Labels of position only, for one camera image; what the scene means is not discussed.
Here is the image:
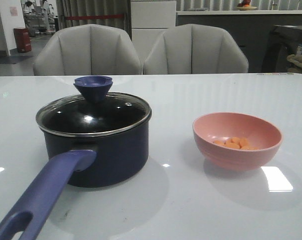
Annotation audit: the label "dark grey counter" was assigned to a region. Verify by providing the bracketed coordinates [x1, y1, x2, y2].
[177, 10, 302, 73]

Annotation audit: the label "fruit plate on counter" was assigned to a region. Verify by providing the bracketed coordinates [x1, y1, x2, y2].
[236, 0, 258, 11]

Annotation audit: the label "dark glossy side table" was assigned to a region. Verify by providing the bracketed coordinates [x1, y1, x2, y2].
[261, 25, 302, 73]

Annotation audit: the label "white cabinet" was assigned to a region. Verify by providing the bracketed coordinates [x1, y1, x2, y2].
[130, 0, 176, 62]

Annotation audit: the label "right grey upholstered chair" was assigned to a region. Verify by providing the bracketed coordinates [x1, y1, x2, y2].
[143, 24, 249, 75]

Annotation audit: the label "glass lid with blue knob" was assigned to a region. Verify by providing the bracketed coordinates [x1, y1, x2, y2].
[35, 75, 151, 138]

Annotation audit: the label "orange ham slices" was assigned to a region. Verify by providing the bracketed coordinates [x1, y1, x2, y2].
[213, 136, 258, 151]

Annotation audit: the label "red trash bin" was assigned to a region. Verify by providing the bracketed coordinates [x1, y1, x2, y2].
[13, 27, 31, 53]

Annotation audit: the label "grey upholstered chair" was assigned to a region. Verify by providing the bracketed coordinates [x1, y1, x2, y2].
[33, 24, 142, 76]
[143, 24, 249, 75]

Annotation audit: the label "red barrier tape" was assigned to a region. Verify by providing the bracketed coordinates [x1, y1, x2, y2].
[64, 14, 125, 21]

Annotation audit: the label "beige cushion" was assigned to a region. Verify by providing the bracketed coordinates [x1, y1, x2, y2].
[287, 54, 302, 74]

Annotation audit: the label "pink plastic bowl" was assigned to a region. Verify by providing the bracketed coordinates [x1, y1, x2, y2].
[193, 112, 283, 171]

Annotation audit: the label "left grey upholstered chair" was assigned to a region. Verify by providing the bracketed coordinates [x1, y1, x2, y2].
[33, 24, 142, 76]

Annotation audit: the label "dark blue saucepan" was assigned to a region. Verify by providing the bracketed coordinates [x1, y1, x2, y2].
[0, 119, 150, 240]

